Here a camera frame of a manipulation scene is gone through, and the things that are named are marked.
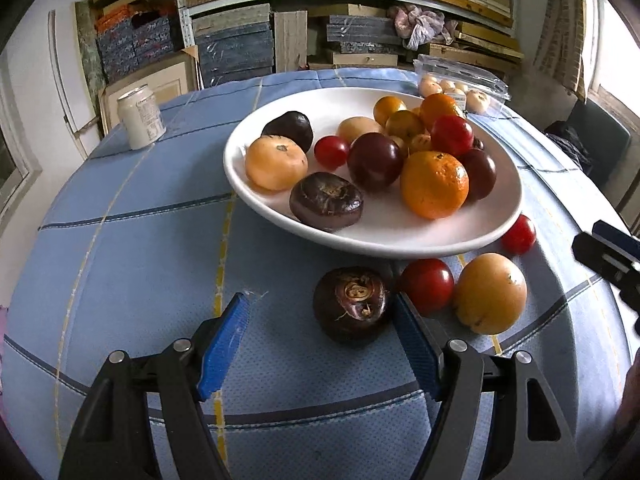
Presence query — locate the large yellow-orange persimmon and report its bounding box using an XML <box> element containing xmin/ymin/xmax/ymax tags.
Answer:
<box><xmin>452</xmin><ymin>252</ymin><xmax>528</xmax><ymax>335</ymax></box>

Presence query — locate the dark brown mangosteen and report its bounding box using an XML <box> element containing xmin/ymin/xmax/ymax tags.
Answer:
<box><xmin>312</xmin><ymin>266</ymin><xmax>392</xmax><ymax>347</ymax></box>

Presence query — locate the red cherry tomato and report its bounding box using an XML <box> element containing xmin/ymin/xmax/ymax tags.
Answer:
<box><xmin>501</xmin><ymin>214</ymin><xmax>537</xmax><ymax>255</ymax></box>

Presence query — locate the dark clothing pile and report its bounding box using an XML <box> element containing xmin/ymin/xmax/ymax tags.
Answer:
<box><xmin>544</xmin><ymin>120</ymin><xmax>593</xmax><ymax>176</ymax></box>

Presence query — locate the blue checked tablecloth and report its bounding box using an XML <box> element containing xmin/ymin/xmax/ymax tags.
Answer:
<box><xmin>2</xmin><ymin>70</ymin><xmax>637</xmax><ymax>479</ymax></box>

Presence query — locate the orange mandarin on plate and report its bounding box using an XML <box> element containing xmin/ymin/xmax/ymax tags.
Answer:
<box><xmin>399</xmin><ymin>151</ymin><xmax>470</xmax><ymax>220</ymax></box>

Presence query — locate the window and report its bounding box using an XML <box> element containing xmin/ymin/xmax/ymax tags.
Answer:
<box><xmin>582</xmin><ymin>0</ymin><xmax>639</xmax><ymax>117</ymax></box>

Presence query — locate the dark purple mangosteen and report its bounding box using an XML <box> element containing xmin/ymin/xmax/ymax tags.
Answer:
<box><xmin>288</xmin><ymin>171</ymin><xmax>364</xmax><ymax>232</ymax></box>

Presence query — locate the small striped orange fruit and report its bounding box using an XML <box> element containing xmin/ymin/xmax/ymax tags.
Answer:
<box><xmin>408</xmin><ymin>133</ymin><xmax>433</xmax><ymax>154</ymax></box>

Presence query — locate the dark red plum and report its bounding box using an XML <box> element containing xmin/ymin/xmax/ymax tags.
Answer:
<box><xmin>347</xmin><ymin>132</ymin><xmax>405</xmax><ymax>193</ymax></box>

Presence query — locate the white drink can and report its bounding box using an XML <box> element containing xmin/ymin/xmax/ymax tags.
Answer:
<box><xmin>117</xmin><ymin>84</ymin><xmax>166</xmax><ymax>151</ymax></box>

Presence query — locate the pink crumpled cloth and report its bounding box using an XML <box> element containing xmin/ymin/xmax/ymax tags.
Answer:
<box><xmin>387</xmin><ymin>3</ymin><xmax>458</xmax><ymax>51</ymax></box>

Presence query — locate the cardboard picture frame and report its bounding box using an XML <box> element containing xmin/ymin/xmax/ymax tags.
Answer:
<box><xmin>99</xmin><ymin>51</ymin><xmax>201</xmax><ymax>136</ymax></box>

